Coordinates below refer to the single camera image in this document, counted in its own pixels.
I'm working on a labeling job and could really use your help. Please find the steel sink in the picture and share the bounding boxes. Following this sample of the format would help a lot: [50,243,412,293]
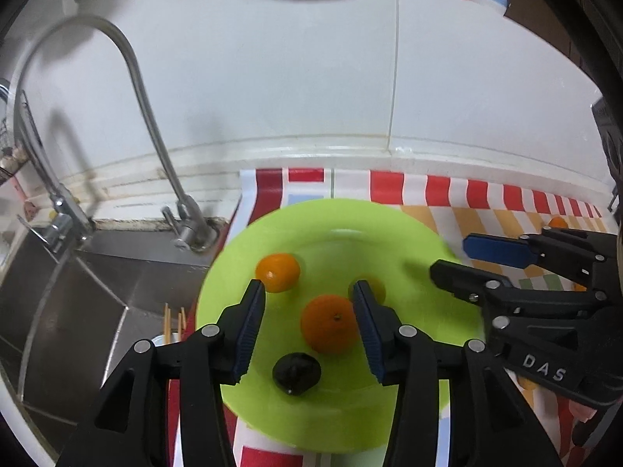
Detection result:
[0,228,229,429]

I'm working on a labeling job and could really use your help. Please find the large orange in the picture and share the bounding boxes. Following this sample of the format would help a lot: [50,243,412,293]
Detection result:
[300,294,361,356]

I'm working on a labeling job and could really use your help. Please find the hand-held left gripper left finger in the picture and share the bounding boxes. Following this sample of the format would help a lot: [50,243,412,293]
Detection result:
[57,278,268,467]

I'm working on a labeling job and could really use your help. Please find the dark plum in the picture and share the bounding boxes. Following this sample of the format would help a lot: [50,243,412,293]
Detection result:
[271,351,322,395]

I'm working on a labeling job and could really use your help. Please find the thin gooseneck faucet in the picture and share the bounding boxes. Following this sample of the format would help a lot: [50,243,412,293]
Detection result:
[17,14,220,254]

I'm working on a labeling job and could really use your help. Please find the striped cloth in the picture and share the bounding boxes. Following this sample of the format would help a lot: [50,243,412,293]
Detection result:
[165,168,614,467]

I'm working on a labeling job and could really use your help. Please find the green plate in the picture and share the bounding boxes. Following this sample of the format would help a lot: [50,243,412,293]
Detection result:
[195,198,487,452]

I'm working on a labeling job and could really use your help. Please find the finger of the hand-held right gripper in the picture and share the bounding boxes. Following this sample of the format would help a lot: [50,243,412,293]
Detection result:
[462,228,622,279]
[429,259,610,332]

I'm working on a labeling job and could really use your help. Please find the white utensil holder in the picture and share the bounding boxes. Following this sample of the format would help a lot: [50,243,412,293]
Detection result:
[148,333,183,351]

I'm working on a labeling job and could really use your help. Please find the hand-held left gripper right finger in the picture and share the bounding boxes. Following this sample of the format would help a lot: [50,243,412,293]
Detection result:
[351,279,568,467]

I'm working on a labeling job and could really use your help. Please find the wooden chopsticks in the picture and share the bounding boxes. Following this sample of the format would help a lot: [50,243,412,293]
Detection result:
[163,302,188,346]

